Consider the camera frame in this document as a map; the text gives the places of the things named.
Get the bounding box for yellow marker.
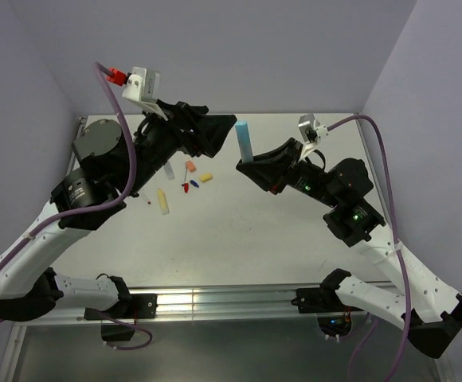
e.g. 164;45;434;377
157;188;170;215

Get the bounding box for orange marker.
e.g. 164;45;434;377
164;162;175;180

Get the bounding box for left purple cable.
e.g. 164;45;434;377
0;61;155;351

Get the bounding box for purple cable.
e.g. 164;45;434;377
0;61;155;351
324;114;413;382

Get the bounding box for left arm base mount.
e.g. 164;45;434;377
83;294;158;351

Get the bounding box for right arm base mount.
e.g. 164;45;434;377
291;287;360;342

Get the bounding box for yellow marker cap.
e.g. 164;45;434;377
199;173;213;182

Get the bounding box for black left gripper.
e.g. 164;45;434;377
119;97;236;195

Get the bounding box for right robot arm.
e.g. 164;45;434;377
236;138;462;359

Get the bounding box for orange marker cap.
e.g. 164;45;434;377
185;161;197;173

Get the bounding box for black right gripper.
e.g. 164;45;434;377
237;136;341;208

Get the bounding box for aluminium rail frame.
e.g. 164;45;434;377
0;112;453;382

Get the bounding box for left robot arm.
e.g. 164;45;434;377
0;102;237;322

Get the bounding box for light blue marker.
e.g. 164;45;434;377
235;121;253;163

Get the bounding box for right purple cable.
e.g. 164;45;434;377
324;114;413;382

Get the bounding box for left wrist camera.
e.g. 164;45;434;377
122;67;167;120

